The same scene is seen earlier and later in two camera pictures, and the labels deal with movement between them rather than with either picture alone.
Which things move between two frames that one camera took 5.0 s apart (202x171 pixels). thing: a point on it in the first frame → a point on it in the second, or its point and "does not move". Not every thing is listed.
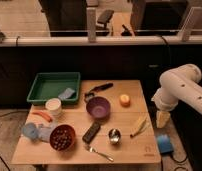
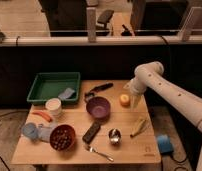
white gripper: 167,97 → 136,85
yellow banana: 143,125 does not move
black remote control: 91,133 does not move
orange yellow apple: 124,100 does not move
